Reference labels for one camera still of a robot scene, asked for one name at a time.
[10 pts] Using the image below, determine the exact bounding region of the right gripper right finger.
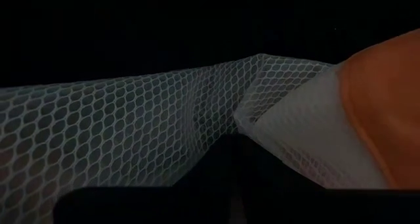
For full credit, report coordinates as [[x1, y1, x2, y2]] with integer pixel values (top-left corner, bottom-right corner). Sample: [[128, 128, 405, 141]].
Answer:
[[236, 134, 420, 224]]

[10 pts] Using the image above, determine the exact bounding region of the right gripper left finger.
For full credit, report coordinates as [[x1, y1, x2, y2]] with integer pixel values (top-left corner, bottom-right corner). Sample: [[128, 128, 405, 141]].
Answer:
[[54, 134, 239, 224]]

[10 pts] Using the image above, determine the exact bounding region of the mesh zip pouch orange trim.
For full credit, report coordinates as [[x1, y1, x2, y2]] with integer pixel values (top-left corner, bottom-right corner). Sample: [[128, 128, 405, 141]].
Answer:
[[0, 28, 420, 224]]

